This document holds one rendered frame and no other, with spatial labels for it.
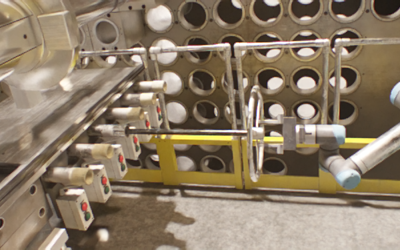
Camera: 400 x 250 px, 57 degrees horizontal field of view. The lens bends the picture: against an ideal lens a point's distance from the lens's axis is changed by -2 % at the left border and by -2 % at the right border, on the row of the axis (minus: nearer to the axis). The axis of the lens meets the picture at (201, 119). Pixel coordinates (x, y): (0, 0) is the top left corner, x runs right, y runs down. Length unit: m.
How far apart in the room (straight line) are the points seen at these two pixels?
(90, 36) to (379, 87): 2.24
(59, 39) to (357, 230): 1.89
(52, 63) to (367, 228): 1.90
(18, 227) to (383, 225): 1.89
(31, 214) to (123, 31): 1.71
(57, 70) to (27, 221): 0.60
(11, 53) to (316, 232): 1.85
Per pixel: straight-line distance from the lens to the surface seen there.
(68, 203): 1.56
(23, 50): 1.12
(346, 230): 2.38
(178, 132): 1.60
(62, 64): 1.19
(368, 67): 3.10
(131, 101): 2.02
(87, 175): 1.50
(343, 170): 1.45
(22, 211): 1.50
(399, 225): 2.47
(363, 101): 3.20
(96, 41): 3.01
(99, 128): 1.75
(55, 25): 1.11
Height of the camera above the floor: 1.62
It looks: 27 degrees down
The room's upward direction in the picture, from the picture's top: 8 degrees counter-clockwise
